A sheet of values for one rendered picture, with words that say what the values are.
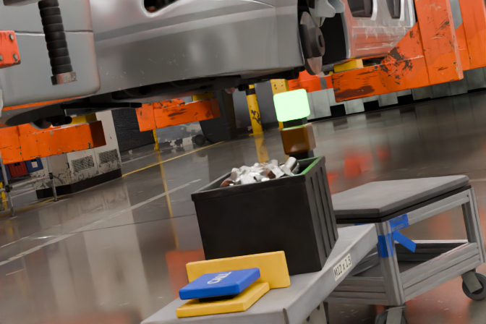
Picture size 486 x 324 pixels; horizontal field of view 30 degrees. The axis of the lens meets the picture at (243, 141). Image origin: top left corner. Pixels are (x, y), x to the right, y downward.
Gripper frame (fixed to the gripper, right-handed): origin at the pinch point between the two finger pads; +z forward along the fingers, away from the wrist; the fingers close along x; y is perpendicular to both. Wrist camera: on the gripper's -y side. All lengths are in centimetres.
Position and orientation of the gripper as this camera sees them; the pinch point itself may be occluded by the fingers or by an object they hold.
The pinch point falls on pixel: (316, 19)
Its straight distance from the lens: 192.0
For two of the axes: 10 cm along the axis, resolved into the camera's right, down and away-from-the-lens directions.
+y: 7.8, 3.5, -5.2
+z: -0.5, 8.6, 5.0
